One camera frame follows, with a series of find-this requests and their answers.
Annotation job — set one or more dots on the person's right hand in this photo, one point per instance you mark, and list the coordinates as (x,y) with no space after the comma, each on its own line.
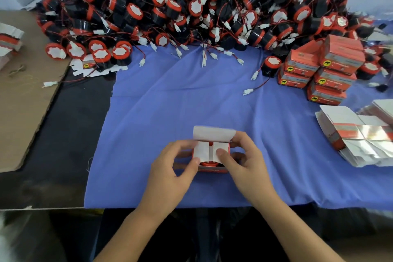
(252,173)

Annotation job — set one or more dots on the person's left hand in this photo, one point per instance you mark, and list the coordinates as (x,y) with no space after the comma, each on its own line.
(166,179)

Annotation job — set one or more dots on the orange white paper box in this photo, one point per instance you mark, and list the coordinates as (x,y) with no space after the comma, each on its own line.
(307,47)
(326,95)
(212,134)
(301,63)
(293,79)
(341,59)
(344,42)
(334,79)

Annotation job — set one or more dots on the stack of paper boxes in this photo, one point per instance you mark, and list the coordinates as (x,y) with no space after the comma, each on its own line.
(9,41)
(353,133)

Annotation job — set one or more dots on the single red black buzzer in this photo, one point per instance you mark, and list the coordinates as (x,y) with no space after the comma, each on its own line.
(272,63)

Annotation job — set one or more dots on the pile of black red buzzers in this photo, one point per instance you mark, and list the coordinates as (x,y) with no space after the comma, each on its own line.
(196,1)

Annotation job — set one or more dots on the person's right forearm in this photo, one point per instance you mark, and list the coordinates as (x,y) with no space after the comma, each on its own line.
(301,231)

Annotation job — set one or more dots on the person's left forearm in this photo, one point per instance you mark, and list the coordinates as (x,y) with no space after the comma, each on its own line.
(132,234)

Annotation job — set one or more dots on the blue cloth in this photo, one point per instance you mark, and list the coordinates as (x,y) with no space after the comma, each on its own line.
(147,105)

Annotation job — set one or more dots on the brown cardboard sheet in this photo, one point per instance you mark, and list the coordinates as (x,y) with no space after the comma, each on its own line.
(24,111)

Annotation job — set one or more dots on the rubber band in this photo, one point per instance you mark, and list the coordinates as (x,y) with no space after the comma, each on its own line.
(17,69)

